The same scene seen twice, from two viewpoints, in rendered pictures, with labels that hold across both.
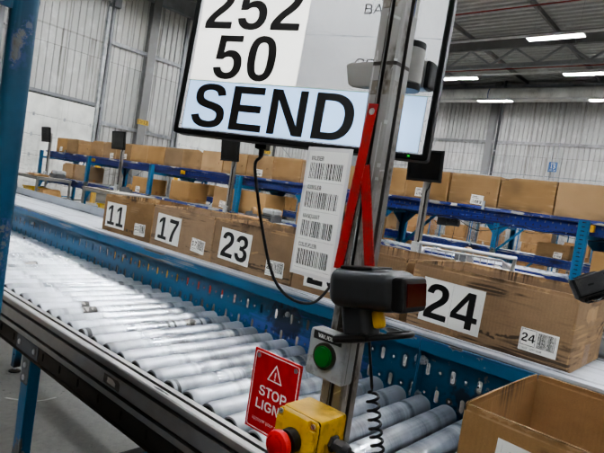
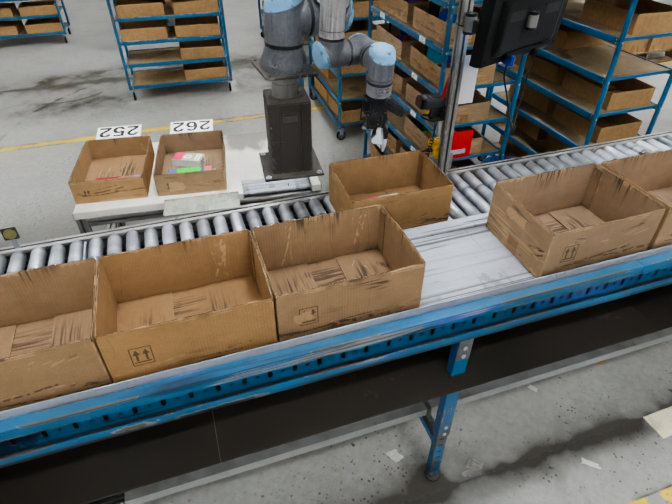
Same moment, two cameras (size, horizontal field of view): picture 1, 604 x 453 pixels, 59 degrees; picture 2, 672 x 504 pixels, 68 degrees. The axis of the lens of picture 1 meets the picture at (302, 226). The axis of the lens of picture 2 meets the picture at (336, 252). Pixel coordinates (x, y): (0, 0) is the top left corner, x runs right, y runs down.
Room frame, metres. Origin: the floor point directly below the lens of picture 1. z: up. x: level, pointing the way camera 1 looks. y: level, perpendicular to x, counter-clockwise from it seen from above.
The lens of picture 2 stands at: (1.35, -2.02, 1.85)
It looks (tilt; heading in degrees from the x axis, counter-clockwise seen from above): 38 degrees down; 120
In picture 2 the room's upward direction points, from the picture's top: straight up
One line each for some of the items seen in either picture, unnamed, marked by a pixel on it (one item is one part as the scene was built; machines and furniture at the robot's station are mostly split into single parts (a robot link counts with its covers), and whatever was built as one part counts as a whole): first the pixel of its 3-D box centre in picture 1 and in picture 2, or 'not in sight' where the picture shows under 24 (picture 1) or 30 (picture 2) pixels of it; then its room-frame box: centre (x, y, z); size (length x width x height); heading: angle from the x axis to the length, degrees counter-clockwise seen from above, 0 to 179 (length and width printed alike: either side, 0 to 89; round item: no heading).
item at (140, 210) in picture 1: (155, 220); not in sight; (2.38, 0.66, 0.96); 0.39 x 0.29 x 0.17; 50
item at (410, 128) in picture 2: not in sight; (441, 133); (0.52, 0.61, 0.59); 0.40 x 0.30 x 0.10; 137
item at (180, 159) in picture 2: not in sight; (188, 160); (-0.25, -0.61, 0.77); 0.13 x 0.07 x 0.04; 24
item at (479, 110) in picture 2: not in sight; (445, 100); (0.52, 0.61, 0.79); 0.40 x 0.30 x 0.10; 140
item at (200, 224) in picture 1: (209, 234); not in sight; (2.12, 0.36, 0.96); 0.39 x 0.29 x 0.17; 49
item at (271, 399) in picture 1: (287, 403); (455, 145); (0.79, -0.02, 0.85); 0.16 x 0.01 x 0.13; 49
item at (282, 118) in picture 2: not in sight; (288, 131); (0.15, -0.38, 0.91); 0.26 x 0.26 x 0.33; 43
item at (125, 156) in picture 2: not in sight; (115, 167); (-0.43, -0.86, 0.80); 0.38 x 0.28 x 0.10; 132
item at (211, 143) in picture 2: not in sight; (192, 161); (-0.19, -0.64, 0.80); 0.38 x 0.28 x 0.10; 131
